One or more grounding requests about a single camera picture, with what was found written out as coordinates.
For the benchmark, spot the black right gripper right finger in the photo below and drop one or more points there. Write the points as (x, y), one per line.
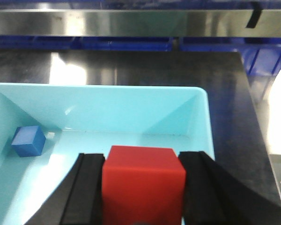
(215, 197)

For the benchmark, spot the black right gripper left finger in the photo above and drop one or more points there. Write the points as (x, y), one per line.
(77, 200)

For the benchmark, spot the red cube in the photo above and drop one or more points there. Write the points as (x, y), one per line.
(142, 185)

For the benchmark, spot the small blue cube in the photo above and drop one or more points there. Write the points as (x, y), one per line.
(28, 141)

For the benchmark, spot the light cyan plastic tray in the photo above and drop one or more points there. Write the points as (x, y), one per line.
(89, 119)

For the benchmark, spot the stainless steel shelf frame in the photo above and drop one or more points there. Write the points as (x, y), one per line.
(142, 23)

